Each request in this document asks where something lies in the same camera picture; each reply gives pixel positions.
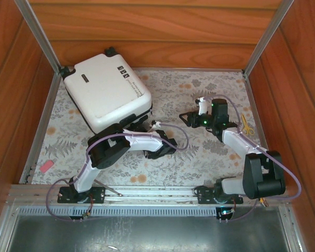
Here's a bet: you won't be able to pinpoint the white hard-shell suitcase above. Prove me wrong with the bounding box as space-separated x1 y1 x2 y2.
59 46 153 134

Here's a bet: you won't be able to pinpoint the floral tablecloth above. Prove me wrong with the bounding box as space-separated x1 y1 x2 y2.
31 68 274 186

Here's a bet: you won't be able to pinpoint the yellow scissors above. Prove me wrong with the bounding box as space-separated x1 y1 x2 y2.
240 113 255 136

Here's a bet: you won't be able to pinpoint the thin metal rod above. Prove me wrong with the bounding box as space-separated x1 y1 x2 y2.
93 180 123 197

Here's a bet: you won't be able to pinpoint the small circuit board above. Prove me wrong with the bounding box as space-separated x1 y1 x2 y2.
80 208 94 221
217 206 236 224

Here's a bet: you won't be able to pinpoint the galvanised metal sheet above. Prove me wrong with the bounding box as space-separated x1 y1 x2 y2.
0 214 305 252

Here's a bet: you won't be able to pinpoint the pink eraser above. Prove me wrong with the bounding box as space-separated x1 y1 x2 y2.
38 160 55 174

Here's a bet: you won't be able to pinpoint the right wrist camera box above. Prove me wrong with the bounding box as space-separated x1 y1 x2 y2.
195 96 210 116

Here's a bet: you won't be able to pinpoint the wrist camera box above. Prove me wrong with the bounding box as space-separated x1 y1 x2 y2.
149 119 163 132
195 96 210 116

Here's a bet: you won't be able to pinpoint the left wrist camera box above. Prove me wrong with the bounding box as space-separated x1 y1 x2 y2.
149 119 163 132

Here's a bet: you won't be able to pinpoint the aluminium back rail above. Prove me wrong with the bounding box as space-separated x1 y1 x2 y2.
132 67 245 72

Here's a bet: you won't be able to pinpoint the aluminium mounting rail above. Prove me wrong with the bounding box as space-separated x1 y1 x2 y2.
5 184 290 205

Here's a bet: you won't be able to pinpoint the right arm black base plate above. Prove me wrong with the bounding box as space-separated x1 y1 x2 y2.
196 186 245 205

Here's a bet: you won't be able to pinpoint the grey slotted cable duct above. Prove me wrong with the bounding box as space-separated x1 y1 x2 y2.
15 205 220 218

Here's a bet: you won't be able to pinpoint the aluminium side rail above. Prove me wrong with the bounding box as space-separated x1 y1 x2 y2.
241 70 279 186
18 73 61 185

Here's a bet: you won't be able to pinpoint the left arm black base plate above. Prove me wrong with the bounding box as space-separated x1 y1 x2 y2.
56 185 106 205

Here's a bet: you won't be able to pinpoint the aluminium frame post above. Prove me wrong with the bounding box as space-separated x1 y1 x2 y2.
243 0 295 77
13 0 62 77

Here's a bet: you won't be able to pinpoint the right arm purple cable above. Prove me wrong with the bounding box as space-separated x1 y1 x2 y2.
198 94 302 223

